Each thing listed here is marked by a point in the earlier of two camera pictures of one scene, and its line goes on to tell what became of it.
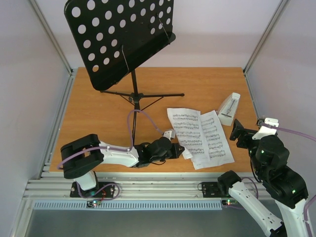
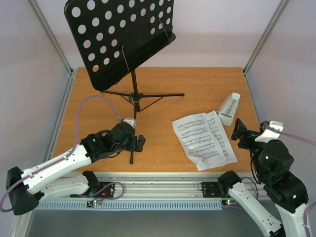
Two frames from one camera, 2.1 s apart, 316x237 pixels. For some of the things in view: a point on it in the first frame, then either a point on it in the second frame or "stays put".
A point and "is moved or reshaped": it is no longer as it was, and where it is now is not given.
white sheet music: x=188 y=126 is moved or reshaped
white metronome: x=226 y=111 stays put
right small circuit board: x=229 y=202 stays put
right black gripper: x=237 y=131 stays put
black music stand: x=112 y=36 stays put
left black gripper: x=176 y=154 -> x=140 y=144
